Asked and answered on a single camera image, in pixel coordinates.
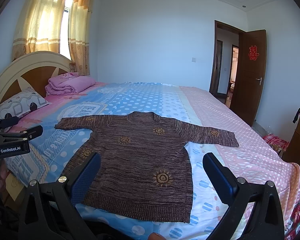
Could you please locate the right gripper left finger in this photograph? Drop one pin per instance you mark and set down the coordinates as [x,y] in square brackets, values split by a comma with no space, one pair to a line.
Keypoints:
[48,210]

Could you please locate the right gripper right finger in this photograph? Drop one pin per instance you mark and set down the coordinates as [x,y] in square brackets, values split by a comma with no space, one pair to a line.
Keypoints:
[266,218]

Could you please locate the brown knit sweater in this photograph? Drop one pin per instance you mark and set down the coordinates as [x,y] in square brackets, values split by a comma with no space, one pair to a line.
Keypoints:
[145,171]

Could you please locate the left hand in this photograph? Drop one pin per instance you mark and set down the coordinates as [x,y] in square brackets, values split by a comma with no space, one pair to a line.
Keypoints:
[3,175]

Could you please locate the white patterned pillow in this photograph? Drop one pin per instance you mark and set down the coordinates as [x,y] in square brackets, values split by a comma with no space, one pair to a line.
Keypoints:
[22,104]

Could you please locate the blue patterned bed sheet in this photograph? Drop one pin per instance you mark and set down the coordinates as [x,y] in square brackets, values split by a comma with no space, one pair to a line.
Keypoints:
[253,159]

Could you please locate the cream wooden headboard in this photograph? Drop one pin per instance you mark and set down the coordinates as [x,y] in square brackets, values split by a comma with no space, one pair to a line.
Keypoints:
[32,70]

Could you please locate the folded pink quilt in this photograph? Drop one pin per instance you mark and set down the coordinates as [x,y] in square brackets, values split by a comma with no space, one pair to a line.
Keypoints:
[68,83]

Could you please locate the yellow window curtain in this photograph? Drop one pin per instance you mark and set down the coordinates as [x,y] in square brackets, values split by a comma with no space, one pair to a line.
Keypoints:
[39,28]

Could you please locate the brown wooden door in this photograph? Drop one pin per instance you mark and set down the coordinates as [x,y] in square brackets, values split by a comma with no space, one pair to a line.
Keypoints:
[249,76]

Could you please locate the red paper door decoration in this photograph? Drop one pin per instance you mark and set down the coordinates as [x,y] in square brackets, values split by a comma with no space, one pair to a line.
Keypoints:
[253,53]

